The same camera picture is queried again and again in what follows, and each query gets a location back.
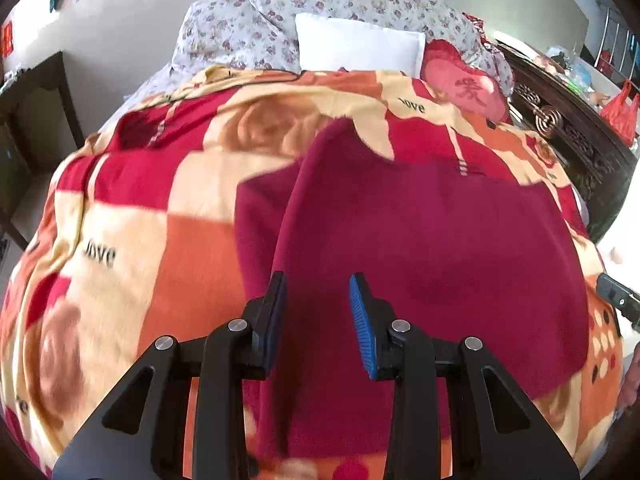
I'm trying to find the dark red fleece garment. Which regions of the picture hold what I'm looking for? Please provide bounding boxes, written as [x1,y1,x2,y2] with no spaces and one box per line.
[234,119,588,458]

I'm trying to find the person's right hand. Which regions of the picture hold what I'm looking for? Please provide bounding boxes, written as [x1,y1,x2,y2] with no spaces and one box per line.
[617,344,640,410]

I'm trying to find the carved dark wooden headboard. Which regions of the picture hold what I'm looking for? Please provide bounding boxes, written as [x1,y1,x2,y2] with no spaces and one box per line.
[498,42,637,242]

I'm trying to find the red plastic bag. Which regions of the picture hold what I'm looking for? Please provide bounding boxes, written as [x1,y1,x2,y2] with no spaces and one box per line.
[600,80,639,148]

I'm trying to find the orange red patterned blanket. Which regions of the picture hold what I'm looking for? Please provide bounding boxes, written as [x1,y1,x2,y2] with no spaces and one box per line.
[1,66,624,479]

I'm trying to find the metal rack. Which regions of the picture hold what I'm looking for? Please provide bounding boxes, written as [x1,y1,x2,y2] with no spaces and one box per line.
[594,6,639,87]

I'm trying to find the red heart-shaped cushion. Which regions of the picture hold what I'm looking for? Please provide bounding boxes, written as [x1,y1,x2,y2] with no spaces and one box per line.
[421,39,511,124]

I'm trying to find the dark wooden side table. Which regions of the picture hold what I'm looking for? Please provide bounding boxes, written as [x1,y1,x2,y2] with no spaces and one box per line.
[1,51,85,249]

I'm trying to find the white pillow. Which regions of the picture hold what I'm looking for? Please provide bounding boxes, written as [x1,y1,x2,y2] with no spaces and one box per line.
[295,13,426,78]

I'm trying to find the floral quilt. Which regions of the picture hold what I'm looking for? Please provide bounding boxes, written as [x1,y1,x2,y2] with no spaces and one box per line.
[106,0,516,126]

